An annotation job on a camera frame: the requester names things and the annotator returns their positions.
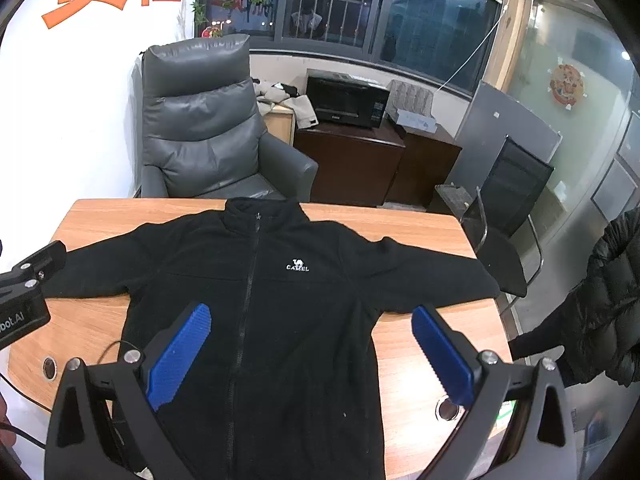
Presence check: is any dark wooden cabinet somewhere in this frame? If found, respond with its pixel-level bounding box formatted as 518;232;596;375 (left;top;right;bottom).
387;127;463;209
292;122;407;207

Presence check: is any light wooden cabinet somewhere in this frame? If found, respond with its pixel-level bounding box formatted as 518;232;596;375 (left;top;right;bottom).
262;105;296;146

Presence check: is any black cable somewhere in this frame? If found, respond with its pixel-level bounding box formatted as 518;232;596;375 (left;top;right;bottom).
0;422;48;453

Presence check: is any grey board panel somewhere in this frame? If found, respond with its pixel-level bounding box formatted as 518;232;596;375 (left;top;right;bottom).
452;80;561;211

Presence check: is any green white packet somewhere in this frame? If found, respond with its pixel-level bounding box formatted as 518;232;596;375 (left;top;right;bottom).
492;400;521;431

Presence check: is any grey packaged box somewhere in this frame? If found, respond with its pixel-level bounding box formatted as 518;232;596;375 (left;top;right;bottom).
387;79;438;133

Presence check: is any dark framed window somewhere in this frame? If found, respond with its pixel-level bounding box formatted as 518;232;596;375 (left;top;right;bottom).
197;0;503;98

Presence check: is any black fleece jacket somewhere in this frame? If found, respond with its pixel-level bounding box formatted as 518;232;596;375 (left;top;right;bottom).
42;197;528;480

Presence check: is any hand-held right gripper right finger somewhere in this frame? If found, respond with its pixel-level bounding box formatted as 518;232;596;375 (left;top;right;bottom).
411;304;578;480

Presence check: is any green vine plant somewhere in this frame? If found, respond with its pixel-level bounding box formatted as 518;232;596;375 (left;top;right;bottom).
186;0;213;31

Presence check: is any black microwave oven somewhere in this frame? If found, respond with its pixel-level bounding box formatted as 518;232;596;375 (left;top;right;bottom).
306;74;391;130

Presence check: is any beige cloth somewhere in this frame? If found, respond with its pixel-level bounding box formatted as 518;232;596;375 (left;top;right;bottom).
252;80;321;131

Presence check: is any frosted glass partition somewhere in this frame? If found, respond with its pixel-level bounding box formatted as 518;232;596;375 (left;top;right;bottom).
500;0;640;241

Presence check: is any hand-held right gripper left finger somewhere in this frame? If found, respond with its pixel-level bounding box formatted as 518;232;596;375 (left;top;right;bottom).
44;302;211;480

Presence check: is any grey leather armchair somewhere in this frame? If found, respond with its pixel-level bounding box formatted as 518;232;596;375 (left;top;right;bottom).
131;34;319;202

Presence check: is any black mesh office chair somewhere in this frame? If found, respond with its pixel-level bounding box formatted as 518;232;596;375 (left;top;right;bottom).
430;135;556;306

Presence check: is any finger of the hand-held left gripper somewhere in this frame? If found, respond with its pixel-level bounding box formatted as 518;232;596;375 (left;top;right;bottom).
11;241;68;286

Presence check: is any round festive glass sticker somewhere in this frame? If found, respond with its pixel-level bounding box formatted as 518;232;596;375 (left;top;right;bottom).
549;62;586;111

